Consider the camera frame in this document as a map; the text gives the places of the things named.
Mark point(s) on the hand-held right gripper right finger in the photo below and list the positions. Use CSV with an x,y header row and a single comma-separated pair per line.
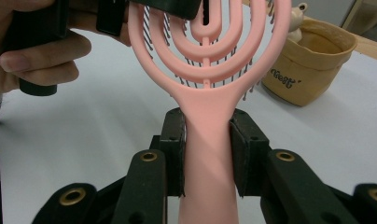
x,y
248,149

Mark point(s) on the tan bag-shaped pot with bear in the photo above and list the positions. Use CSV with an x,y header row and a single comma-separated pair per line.
x,y
304,71

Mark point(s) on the light wooden cabinet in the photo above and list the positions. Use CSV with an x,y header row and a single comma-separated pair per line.
x,y
368,14

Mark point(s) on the pink hairbrush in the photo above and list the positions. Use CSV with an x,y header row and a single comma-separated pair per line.
x,y
208,124

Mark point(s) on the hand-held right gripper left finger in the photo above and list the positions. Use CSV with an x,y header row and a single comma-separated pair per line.
x,y
174,149

